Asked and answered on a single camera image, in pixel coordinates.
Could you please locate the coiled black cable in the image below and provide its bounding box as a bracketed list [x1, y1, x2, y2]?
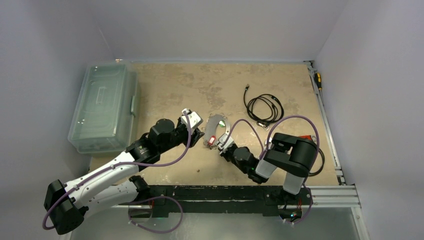
[243, 84, 285, 131]

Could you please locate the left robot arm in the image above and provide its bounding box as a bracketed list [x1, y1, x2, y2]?
[41, 111, 204, 235]

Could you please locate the yellow handled screwdriver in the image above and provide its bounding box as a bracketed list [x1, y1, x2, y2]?
[313, 72, 322, 91]

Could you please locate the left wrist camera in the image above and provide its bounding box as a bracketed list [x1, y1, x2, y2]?
[180, 108, 204, 132]

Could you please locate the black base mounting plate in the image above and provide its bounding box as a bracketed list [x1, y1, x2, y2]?
[128, 185, 313, 219]

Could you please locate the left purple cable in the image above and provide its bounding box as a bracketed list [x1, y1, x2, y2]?
[42, 111, 193, 231]

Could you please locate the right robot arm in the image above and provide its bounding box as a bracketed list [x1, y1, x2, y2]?
[217, 133, 319, 204]

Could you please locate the red handled adjustable wrench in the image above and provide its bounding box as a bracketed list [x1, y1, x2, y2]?
[299, 135, 317, 142]

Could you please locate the green tagged key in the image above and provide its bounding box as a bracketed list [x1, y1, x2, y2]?
[219, 120, 226, 128]

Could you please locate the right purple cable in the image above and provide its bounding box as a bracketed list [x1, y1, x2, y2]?
[226, 115, 321, 160]

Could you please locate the translucent green storage box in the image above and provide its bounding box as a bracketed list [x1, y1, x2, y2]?
[68, 62, 140, 156]

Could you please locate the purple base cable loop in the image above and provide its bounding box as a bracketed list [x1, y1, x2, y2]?
[127, 195, 184, 235]

